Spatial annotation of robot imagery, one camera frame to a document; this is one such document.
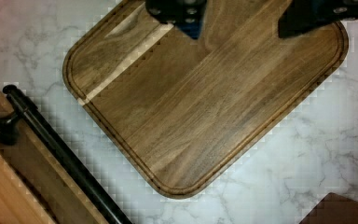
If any dark brown corner object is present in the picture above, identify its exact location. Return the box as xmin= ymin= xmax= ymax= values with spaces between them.
xmin=299 ymin=192 xmax=358 ymax=224

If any light wooden drawer front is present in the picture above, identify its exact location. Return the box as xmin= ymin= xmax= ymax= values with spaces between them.
xmin=0 ymin=87 xmax=110 ymax=224

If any dark wooden cutting board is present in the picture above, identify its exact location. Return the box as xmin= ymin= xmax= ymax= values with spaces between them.
xmin=62 ymin=0 xmax=348 ymax=199

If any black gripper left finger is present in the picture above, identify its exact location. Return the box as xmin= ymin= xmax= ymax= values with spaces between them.
xmin=145 ymin=0 xmax=207 ymax=40

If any light wooden cabinet top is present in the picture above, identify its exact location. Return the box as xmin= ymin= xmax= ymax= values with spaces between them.
xmin=0 ymin=155 xmax=56 ymax=224

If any black drawer handle bar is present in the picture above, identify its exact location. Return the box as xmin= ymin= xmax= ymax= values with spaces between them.
xmin=0 ymin=85 xmax=132 ymax=224

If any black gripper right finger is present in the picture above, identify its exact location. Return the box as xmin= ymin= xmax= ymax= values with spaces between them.
xmin=278 ymin=0 xmax=358 ymax=38

